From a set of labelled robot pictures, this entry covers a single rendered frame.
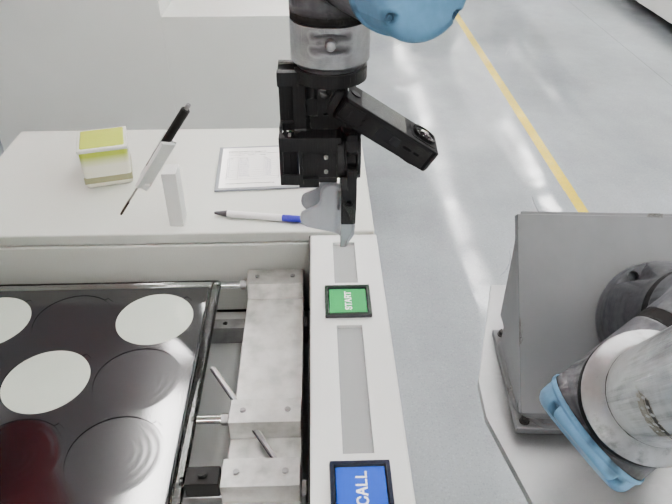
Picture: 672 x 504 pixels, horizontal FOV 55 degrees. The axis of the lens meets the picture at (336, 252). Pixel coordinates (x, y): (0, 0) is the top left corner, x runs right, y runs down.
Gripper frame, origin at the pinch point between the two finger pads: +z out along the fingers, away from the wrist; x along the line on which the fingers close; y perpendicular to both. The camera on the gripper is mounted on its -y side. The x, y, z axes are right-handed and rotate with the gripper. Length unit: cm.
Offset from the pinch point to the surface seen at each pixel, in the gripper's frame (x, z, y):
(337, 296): -0.7, 9.5, 1.3
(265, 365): 2.7, 18.0, 10.4
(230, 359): -4.3, 24.0, 16.3
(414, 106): -285, 107, -46
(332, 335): 5.8, 10.0, 2.0
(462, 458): -48, 106, -33
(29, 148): -41, 10, 54
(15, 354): 2.5, 16.0, 41.5
